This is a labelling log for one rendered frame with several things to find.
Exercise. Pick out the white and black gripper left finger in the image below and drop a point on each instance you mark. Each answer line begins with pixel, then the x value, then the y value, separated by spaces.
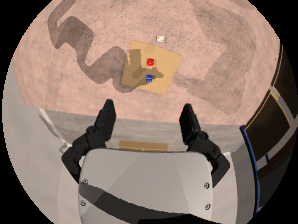
pixel 95 137

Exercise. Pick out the tan flat mat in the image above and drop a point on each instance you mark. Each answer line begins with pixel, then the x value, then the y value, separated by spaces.
pixel 165 65

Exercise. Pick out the red die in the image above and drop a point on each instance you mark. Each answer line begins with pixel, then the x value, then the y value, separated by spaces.
pixel 150 62

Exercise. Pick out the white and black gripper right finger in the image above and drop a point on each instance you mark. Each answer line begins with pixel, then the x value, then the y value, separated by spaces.
pixel 198 141

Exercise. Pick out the white die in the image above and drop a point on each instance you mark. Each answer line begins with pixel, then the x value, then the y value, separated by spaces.
pixel 160 38

